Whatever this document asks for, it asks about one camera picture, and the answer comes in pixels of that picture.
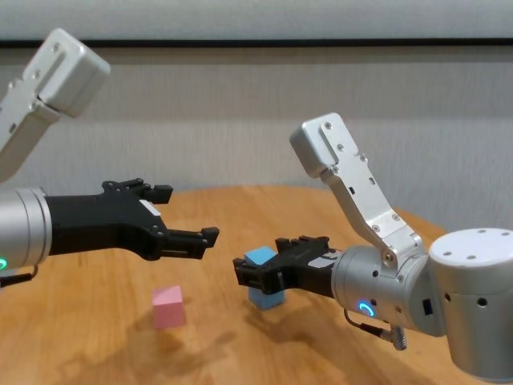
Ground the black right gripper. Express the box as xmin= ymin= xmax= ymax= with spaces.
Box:
xmin=233 ymin=234 xmax=345 ymax=300

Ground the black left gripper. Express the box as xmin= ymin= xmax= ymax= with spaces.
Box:
xmin=43 ymin=177 xmax=220 ymax=262

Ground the blue cube block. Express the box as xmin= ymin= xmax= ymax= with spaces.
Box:
xmin=243 ymin=247 xmax=277 ymax=268
xmin=248 ymin=286 xmax=286 ymax=311

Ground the pink cube block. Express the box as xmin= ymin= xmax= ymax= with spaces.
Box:
xmin=151 ymin=285 xmax=187 ymax=330

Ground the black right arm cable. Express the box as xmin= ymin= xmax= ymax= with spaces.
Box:
xmin=344 ymin=310 xmax=410 ymax=351

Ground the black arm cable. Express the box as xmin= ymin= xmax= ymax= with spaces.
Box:
xmin=0 ymin=264 xmax=39 ymax=288
xmin=344 ymin=310 xmax=410 ymax=351

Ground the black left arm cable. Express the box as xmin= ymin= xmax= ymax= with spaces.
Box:
xmin=0 ymin=264 xmax=39 ymax=288

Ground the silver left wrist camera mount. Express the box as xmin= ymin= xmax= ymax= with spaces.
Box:
xmin=0 ymin=27 xmax=112 ymax=184

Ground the black wall trim strip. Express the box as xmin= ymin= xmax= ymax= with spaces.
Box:
xmin=0 ymin=38 xmax=513 ymax=50

